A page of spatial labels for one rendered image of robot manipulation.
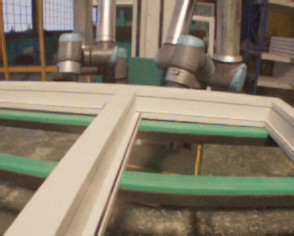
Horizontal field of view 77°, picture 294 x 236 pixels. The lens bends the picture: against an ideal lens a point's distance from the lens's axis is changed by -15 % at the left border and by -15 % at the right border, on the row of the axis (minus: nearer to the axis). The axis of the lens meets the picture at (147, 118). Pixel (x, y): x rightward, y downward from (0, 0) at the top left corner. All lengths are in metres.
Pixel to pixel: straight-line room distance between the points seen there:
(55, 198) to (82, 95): 0.43
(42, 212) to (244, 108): 0.53
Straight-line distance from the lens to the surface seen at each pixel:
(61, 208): 0.21
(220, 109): 0.59
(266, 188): 0.39
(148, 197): 0.35
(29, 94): 0.71
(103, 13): 1.01
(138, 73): 1.33
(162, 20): 1.36
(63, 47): 0.84
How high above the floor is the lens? 1.08
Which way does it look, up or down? 22 degrees down
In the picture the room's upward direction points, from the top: 2 degrees clockwise
